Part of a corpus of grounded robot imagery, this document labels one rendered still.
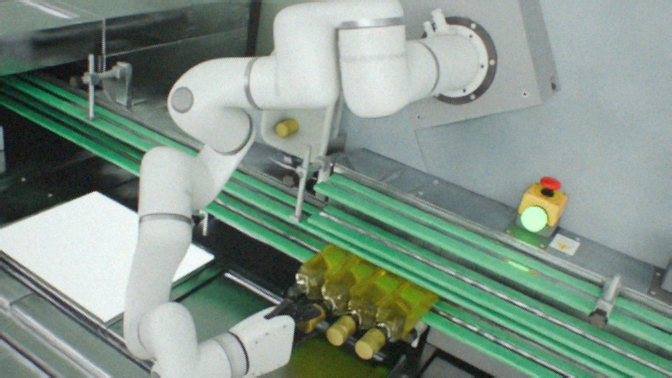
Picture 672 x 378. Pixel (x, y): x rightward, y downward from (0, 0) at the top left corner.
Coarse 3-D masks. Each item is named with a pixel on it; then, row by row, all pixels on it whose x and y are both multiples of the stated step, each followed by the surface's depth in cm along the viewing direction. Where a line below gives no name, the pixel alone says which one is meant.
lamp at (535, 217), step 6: (528, 210) 120; (534, 210) 119; (540, 210) 119; (522, 216) 120; (528, 216) 119; (534, 216) 119; (540, 216) 118; (546, 216) 119; (528, 222) 119; (534, 222) 119; (540, 222) 118; (546, 222) 120; (528, 228) 120; (534, 228) 119; (540, 228) 119
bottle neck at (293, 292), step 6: (300, 282) 121; (288, 288) 119; (294, 288) 119; (300, 288) 120; (306, 288) 121; (282, 294) 118; (288, 294) 118; (294, 294) 118; (300, 294) 119; (306, 294) 121; (282, 300) 119; (294, 300) 118
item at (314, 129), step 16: (272, 112) 148; (288, 112) 152; (304, 112) 150; (320, 112) 147; (272, 128) 150; (304, 128) 151; (320, 128) 149; (272, 144) 148; (288, 144) 148; (304, 144) 148; (320, 144) 149
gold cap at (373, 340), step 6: (372, 330) 112; (378, 330) 112; (366, 336) 110; (372, 336) 110; (378, 336) 111; (360, 342) 109; (366, 342) 109; (372, 342) 109; (378, 342) 110; (384, 342) 112; (360, 348) 110; (366, 348) 109; (372, 348) 109; (378, 348) 110; (360, 354) 110; (366, 354) 109; (372, 354) 109
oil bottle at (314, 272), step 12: (324, 252) 129; (336, 252) 129; (348, 252) 130; (312, 264) 124; (324, 264) 125; (336, 264) 126; (300, 276) 122; (312, 276) 121; (324, 276) 122; (312, 288) 121
